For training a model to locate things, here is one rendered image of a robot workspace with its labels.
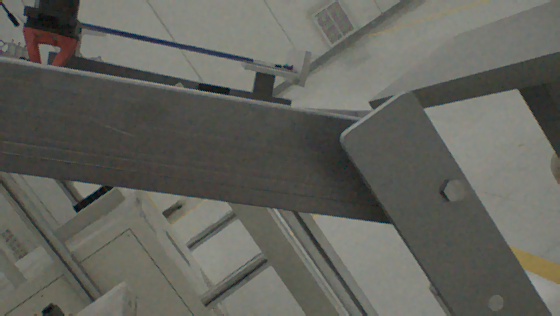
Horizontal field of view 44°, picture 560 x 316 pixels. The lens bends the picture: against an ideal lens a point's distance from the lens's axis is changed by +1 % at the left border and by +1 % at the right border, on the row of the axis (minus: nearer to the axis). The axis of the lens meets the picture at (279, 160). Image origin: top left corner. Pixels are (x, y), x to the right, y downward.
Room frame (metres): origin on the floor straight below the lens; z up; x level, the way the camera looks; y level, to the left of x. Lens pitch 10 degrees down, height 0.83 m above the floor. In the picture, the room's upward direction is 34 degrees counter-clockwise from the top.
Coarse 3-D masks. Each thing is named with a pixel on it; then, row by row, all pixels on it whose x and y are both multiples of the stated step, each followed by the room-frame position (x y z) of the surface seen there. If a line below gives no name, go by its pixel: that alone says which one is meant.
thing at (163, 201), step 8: (16, 16) 5.28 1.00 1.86; (40, 48) 5.29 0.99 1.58; (48, 48) 5.43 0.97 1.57; (56, 48) 5.89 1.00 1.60; (80, 184) 5.28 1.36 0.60; (88, 184) 5.28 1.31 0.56; (80, 192) 5.27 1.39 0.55; (88, 192) 5.28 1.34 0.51; (152, 192) 5.32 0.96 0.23; (160, 200) 5.32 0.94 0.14; (168, 200) 5.33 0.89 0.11; (176, 200) 5.34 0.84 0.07; (160, 208) 5.32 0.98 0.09
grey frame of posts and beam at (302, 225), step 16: (288, 224) 1.11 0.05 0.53; (304, 224) 1.11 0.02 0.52; (304, 240) 1.10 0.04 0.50; (320, 240) 1.10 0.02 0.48; (320, 256) 1.10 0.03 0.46; (336, 256) 1.10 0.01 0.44; (320, 272) 1.12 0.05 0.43; (336, 272) 1.11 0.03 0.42; (336, 288) 1.10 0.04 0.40; (352, 288) 1.10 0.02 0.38; (432, 288) 0.40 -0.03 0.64; (352, 304) 1.10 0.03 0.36; (368, 304) 1.10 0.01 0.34
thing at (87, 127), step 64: (0, 64) 0.39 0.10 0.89; (0, 128) 0.39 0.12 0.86; (64, 128) 0.39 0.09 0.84; (128, 128) 0.39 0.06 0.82; (192, 128) 0.40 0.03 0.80; (256, 128) 0.40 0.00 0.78; (320, 128) 0.40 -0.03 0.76; (192, 192) 0.39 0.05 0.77; (256, 192) 0.40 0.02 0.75; (320, 192) 0.40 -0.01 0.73
